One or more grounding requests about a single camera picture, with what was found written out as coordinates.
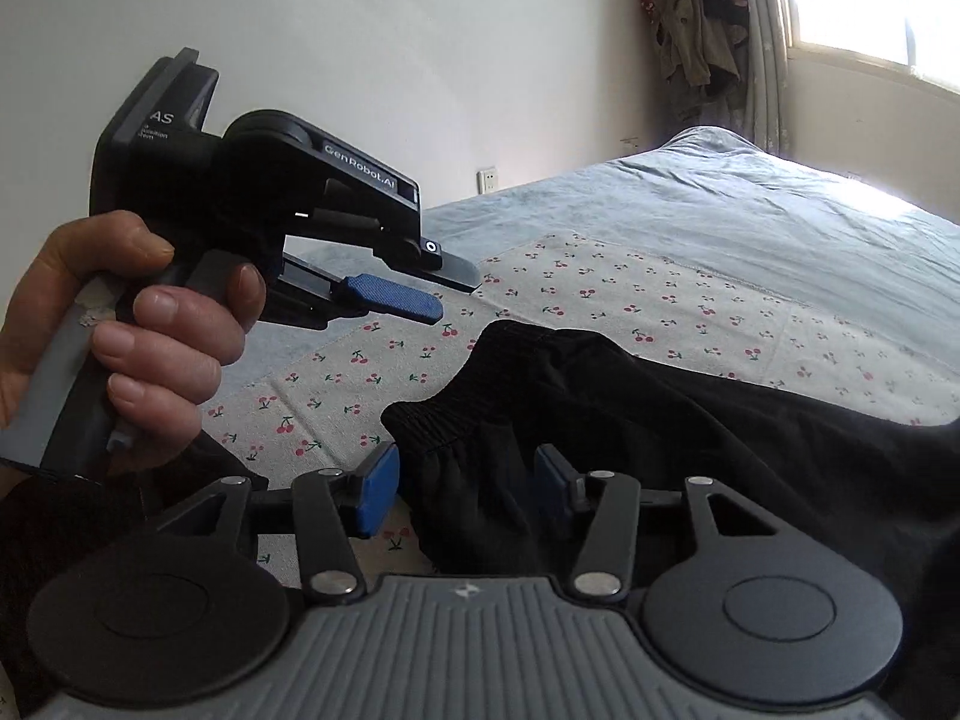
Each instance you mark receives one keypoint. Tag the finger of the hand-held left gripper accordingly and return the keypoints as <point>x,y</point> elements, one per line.
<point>390,298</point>
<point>420,251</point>

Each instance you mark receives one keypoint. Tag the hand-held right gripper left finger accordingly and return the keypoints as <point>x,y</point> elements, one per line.
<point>379,491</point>

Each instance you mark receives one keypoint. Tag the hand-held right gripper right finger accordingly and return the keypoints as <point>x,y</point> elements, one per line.
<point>555,487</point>

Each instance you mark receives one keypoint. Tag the black pants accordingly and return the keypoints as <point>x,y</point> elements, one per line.
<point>712,450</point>

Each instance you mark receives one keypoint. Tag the person's left hand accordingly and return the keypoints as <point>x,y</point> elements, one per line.
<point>180,330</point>

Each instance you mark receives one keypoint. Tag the bed with blue sheet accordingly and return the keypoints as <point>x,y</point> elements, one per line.
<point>750,195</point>

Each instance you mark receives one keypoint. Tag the khaki hanging jacket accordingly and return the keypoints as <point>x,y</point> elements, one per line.
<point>682,22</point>

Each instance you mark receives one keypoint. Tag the grey patterned curtain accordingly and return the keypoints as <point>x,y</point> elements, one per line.
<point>765,37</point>

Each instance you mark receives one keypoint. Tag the white wall socket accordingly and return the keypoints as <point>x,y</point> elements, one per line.
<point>487,180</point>

